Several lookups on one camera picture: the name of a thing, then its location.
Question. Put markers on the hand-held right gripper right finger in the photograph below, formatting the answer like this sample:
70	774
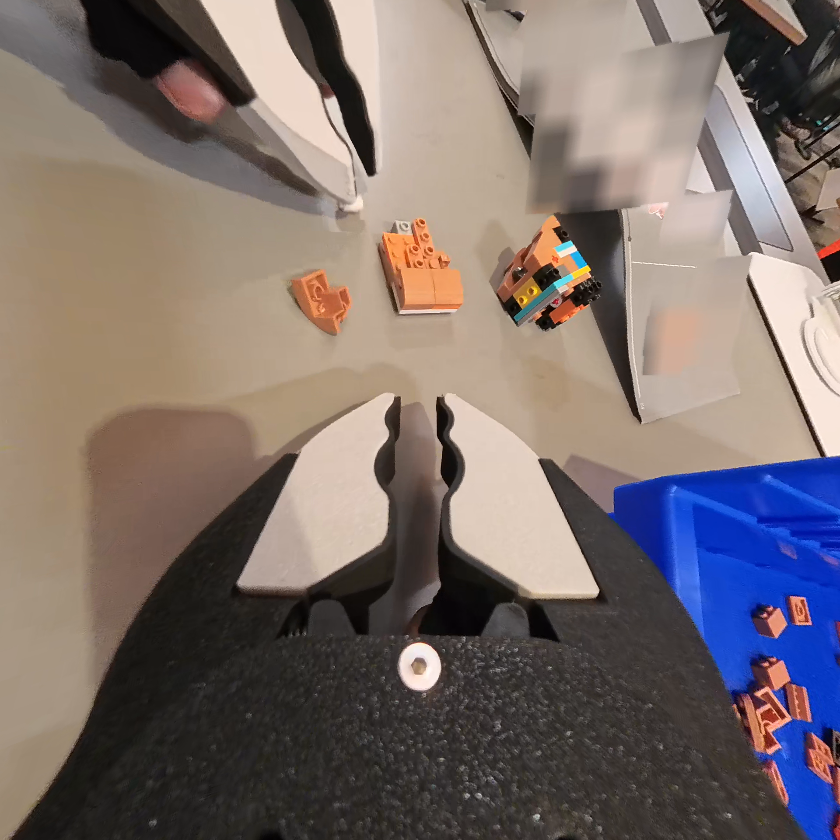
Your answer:
518	518

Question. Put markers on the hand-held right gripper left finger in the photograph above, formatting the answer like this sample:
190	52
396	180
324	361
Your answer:
321	518

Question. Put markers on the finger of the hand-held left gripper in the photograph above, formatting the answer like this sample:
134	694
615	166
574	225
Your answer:
282	98
364	52

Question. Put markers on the small white round brick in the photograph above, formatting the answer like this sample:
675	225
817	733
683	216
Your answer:
352	205

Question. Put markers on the small brown brick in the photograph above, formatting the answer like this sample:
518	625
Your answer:
318	302

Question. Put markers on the brown brick assembly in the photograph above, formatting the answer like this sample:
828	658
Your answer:
426	289

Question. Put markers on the person's left hand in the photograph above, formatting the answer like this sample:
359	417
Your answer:
190	92

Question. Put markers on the large blue storage bin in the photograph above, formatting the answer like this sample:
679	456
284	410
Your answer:
722	525

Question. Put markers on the grey instruction booklet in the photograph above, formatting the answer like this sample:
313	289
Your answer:
695	387

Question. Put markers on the multicoloured brick model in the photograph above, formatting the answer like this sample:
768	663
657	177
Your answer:
538	282

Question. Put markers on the loose brown bricks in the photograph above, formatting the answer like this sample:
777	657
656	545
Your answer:
768	715

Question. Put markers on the white flat device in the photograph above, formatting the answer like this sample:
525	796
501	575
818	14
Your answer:
781	308

